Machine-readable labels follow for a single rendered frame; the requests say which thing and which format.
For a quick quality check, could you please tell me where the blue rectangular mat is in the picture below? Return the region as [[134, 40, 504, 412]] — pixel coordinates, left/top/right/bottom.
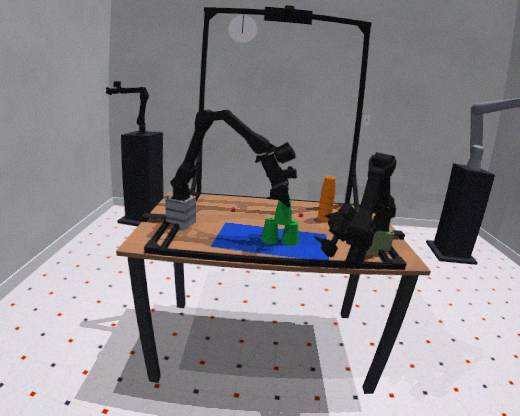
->
[[210, 222, 329, 260]]

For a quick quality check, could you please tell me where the green cup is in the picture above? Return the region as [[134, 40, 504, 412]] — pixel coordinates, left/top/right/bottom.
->
[[281, 220, 299, 246], [261, 218, 278, 244], [274, 200, 292, 225]]

